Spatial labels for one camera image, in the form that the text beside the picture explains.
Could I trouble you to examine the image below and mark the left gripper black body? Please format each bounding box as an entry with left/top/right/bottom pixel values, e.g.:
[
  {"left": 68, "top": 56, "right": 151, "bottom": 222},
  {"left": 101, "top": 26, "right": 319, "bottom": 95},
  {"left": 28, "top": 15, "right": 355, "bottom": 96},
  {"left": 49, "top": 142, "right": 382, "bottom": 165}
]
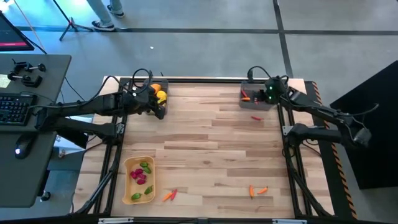
[{"left": 136, "top": 85, "right": 167, "bottom": 121}]

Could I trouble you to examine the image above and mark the yellow plastic basket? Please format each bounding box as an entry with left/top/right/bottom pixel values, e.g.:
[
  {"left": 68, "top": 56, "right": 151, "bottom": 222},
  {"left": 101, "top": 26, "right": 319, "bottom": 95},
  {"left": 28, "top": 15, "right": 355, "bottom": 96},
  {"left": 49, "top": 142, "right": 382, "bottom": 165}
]
[{"left": 121, "top": 155, "right": 156, "bottom": 205}]

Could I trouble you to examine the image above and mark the grey plastic bin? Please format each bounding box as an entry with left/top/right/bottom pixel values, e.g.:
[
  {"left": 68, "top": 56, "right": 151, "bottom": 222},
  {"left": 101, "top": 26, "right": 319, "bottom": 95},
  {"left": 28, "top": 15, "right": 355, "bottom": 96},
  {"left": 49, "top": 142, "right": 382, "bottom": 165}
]
[
  {"left": 239, "top": 80, "right": 277, "bottom": 111},
  {"left": 143, "top": 78, "right": 170, "bottom": 116}
]

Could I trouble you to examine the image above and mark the white box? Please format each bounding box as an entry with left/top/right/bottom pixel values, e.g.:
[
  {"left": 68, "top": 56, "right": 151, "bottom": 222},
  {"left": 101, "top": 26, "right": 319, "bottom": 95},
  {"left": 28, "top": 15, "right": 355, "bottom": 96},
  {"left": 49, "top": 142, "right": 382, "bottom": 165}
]
[{"left": 53, "top": 135, "right": 90, "bottom": 156}]

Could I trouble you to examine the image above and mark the person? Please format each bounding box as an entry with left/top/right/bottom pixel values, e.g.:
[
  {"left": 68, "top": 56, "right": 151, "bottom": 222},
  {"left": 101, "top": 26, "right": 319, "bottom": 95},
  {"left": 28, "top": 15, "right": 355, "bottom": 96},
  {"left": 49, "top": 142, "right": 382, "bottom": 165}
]
[{"left": 86, "top": 0, "right": 125, "bottom": 32}]

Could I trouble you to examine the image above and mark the grey desk with keyboard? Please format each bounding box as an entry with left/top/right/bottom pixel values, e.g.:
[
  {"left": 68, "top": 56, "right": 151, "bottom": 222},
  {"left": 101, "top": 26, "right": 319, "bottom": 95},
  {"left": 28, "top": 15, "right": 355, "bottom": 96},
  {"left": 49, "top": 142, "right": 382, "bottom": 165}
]
[{"left": 0, "top": 54, "right": 72, "bottom": 134}]

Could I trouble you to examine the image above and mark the black tripod stand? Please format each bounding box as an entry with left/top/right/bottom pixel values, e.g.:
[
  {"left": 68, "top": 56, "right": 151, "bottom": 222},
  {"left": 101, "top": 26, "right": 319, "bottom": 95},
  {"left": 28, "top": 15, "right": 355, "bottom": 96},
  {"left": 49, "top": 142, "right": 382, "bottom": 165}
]
[{"left": 51, "top": 0, "right": 94, "bottom": 42}]

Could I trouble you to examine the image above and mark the black screw clamp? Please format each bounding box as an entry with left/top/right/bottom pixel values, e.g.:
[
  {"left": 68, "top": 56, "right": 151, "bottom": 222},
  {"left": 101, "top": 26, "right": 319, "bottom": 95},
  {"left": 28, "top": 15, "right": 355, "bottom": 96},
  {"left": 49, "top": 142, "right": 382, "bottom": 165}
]
[
  {"left": 12, "top": 60, "right": 47, "bottom": 73},
  {"left": 6, "top": 72, "right": 44, "bottom": 88}
]

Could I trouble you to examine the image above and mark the large black box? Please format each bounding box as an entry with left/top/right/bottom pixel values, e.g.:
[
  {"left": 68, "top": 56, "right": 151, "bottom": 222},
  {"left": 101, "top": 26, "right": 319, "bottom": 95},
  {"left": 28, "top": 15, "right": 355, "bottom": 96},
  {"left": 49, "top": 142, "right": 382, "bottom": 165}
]
[{"left": 329, "top": 60, "right": 398, "bottom": 190}]

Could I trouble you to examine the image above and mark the black computer mouse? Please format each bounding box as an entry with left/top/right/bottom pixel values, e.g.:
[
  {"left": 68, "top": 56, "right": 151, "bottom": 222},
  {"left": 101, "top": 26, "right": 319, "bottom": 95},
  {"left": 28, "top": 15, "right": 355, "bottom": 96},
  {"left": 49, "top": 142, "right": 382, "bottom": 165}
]
[{"left": 14, "top": 134, "right": 35, "bottom": 160}]

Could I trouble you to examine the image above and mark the black backlit keyboard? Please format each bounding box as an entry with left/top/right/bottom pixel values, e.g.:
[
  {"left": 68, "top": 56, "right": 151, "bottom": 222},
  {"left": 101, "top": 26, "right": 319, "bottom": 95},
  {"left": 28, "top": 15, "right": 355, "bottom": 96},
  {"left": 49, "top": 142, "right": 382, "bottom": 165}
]
[{"left": 0, "top": 92, "right": 37, "bottom": 127}]

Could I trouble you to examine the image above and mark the pale paper note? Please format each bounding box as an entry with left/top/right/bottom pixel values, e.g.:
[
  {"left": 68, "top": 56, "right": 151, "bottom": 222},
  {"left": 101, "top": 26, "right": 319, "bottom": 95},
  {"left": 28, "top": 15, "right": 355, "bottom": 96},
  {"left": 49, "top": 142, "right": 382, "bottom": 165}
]
[{"left": 0, "top": 73, "right": 12, "bottom": 89}]

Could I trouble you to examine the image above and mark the black computer monitor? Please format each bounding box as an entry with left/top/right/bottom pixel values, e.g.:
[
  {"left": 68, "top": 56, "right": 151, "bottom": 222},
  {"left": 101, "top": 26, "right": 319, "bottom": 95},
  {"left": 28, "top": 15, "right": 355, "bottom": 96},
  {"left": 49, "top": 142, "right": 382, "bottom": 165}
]
[{"left": 0, "top": 11, "right": 35, "bottom": 52}]

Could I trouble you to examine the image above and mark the grey desk with mouse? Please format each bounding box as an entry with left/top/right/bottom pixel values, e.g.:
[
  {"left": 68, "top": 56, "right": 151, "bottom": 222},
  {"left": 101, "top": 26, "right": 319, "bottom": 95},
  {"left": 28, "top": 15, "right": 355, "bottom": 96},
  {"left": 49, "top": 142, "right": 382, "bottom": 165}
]
[{"left": 0, "top": 130, "right": 58, "bottom": 208}]

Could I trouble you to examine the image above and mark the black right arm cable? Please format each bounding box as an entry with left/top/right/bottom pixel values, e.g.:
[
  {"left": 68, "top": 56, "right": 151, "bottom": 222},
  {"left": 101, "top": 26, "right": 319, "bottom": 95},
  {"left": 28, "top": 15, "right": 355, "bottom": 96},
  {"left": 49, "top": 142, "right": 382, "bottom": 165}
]
[{"left": 247, "top": 65, "right": 380, "bottom": 125}]

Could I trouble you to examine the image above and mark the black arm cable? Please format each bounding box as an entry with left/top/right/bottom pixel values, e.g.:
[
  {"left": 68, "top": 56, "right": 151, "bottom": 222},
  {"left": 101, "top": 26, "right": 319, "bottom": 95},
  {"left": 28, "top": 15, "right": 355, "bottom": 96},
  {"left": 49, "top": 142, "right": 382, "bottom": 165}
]
[
  {"left": 247, "top": 65, "right": 380, "bottom": 125},
  {"left": 99, "top": 67, "right": 154, "bottom": 94}
]

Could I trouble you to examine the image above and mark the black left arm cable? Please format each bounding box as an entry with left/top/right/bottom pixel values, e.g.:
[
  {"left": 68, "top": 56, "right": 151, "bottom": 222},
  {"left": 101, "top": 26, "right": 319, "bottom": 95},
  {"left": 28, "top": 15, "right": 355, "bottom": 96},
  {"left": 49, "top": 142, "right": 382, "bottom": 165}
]
[{"left": 99, "top": 67, "right": 154, "bottom": 94}]

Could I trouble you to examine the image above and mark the black metal rig frame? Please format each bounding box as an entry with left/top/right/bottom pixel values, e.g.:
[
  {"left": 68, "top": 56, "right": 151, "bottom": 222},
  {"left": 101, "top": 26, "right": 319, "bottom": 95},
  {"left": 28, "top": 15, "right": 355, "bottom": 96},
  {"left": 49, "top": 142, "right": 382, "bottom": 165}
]
[{"left": 73, "top": 76, "right": 336, "bottom": 224}]

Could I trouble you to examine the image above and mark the black desk cable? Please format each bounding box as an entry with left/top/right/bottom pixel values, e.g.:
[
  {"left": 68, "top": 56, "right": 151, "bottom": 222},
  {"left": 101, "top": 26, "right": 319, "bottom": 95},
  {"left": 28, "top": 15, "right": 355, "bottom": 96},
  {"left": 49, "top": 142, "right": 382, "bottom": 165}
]
[{"left": 62, "top": 76, "right": 86, "bottom": 102}]

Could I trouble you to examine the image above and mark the white metal bracket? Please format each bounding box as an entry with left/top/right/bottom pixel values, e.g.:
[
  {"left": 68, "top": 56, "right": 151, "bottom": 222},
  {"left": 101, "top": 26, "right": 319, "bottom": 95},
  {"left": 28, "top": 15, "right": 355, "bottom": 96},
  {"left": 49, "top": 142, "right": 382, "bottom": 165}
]
[
  {"left": 272, "top": 218, "right": 308, "bottom": 224},
  {"left": 98, "top": 217, "right": 134, "bottom": 224}
]

